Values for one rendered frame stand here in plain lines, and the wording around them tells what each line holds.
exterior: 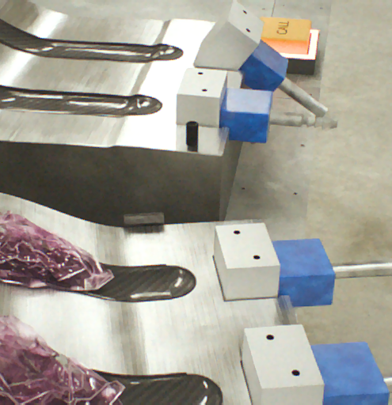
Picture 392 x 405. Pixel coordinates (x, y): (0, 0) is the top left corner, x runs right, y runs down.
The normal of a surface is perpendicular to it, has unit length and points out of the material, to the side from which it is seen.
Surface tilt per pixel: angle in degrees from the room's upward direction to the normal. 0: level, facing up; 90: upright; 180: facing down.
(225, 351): 0
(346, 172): 0
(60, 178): 90
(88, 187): 90
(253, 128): 90
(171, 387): 14
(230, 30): 90
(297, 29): 0
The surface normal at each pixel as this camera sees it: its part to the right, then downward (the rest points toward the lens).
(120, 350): 0.29, -0.82
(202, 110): -0.15, 0.54
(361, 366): 0.02, -0.84
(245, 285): 0.15, 0.54
